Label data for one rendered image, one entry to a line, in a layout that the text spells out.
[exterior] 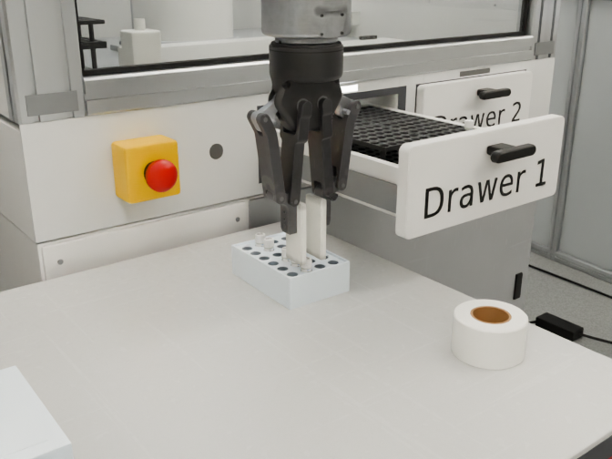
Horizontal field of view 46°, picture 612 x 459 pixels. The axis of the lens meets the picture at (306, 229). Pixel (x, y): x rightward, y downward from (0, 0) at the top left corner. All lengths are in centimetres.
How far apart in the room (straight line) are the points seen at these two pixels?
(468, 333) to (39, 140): 53
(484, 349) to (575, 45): 225
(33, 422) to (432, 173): 50
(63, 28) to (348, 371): 50
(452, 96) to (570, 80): 164
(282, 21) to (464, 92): 64
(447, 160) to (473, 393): 30
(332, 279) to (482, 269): 71
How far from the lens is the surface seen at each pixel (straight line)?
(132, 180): 90
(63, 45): 90
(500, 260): 153
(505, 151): 88
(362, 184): 90
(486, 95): 128
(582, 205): 294
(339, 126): 79
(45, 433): 55
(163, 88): 96
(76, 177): 93
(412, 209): 83
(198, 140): 99
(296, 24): 70
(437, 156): 84
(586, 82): 287
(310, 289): 81
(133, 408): 66
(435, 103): 125
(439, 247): 137
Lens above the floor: 112
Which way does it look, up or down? 20 degrees down
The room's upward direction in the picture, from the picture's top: straight up
